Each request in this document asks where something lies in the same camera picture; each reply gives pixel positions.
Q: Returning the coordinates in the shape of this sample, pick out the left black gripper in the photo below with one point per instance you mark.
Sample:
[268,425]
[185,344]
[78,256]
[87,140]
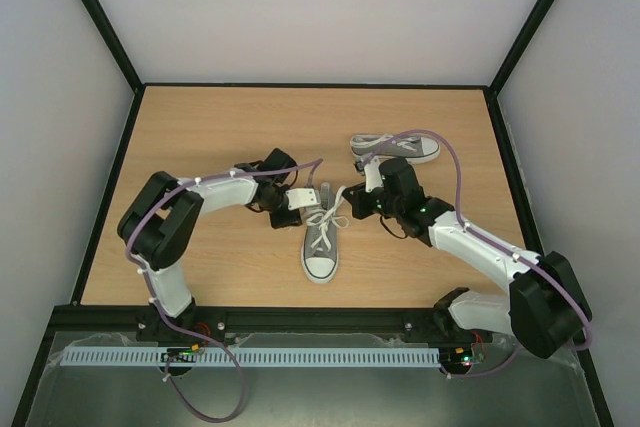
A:
[280,221]

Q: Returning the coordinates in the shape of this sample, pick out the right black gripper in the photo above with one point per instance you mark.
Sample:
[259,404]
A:
[359,203]

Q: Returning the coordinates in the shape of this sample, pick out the grey sneaker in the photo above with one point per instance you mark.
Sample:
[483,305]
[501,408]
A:
[320,251]

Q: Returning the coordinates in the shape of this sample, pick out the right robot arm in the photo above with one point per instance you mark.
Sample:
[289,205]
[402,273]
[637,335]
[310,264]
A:
[542,304]

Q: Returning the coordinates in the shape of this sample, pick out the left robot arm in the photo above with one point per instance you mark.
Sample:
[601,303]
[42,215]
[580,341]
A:
[158,226]

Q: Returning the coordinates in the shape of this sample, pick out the grey sneaker lying sideways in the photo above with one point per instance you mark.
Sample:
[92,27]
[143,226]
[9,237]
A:
[415,149]

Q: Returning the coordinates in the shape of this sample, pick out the right circuit board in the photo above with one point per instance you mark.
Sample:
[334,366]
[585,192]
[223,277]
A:
[462,355]

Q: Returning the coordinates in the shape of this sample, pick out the circuit board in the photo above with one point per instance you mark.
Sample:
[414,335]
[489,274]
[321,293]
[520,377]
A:
[462,355]
[182,354]

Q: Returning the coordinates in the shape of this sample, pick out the left circuit board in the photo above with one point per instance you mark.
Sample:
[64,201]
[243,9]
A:
[182,354]

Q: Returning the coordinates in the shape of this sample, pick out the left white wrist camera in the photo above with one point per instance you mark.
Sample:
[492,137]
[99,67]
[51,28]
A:
[299,198]

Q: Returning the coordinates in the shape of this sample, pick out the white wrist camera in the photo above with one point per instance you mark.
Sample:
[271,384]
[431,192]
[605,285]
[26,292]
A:
[369,167]
[299,198]

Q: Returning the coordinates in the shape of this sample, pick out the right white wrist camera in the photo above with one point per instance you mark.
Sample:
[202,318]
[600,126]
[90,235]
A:
[369,167]

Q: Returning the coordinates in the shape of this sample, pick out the light blue cable duct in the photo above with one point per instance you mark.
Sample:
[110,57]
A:
[258,357]

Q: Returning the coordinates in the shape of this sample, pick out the black aluminium frame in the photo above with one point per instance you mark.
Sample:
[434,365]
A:
[75,317]

